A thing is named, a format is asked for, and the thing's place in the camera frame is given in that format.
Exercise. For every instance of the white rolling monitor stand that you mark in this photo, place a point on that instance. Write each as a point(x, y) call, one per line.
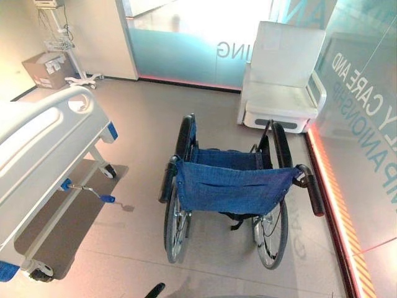
point(77, 66)

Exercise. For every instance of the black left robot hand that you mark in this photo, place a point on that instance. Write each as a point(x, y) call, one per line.
point(157, 290)

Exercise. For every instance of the white hospital bed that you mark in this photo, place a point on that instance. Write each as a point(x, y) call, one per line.
point(37, 136)

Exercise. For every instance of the white armchair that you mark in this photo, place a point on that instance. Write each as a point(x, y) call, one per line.
point(279, 77)

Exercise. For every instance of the blue fabric wheelchair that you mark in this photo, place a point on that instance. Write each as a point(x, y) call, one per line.
point(229, 186)

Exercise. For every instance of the brown cardboard box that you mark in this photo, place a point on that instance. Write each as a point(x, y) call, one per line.
point(38, 69)

